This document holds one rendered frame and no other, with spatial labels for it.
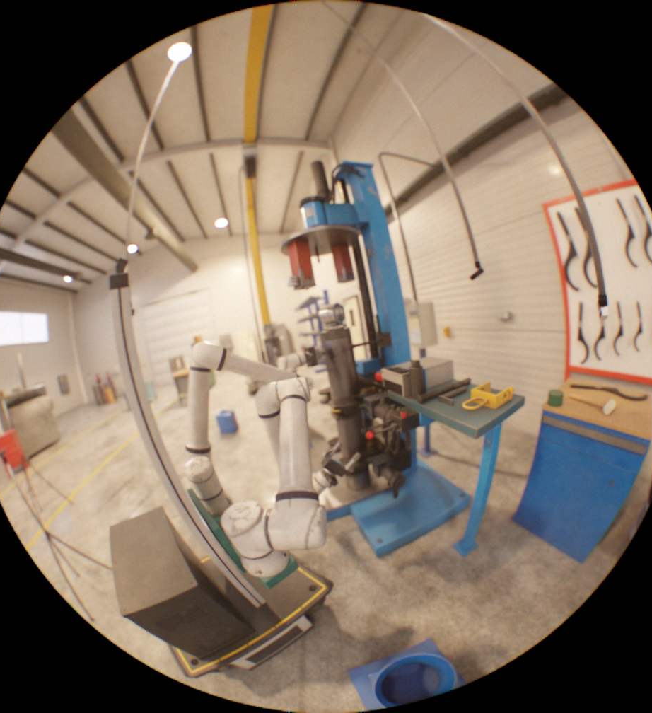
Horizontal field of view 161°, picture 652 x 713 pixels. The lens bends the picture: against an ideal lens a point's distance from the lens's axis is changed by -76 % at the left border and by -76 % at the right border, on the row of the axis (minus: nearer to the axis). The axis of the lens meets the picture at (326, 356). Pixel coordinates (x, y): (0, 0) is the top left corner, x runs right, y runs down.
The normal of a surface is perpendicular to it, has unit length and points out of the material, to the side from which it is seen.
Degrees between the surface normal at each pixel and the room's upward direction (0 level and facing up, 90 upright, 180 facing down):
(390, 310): 90
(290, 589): 0
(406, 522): 0
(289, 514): 32
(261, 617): 0
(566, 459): 90
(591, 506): 90
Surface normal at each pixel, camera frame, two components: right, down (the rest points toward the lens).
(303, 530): -0.12, -0.64
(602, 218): -0.95, 0.20
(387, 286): 0.27, 0.09
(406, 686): -0.17, -0.98
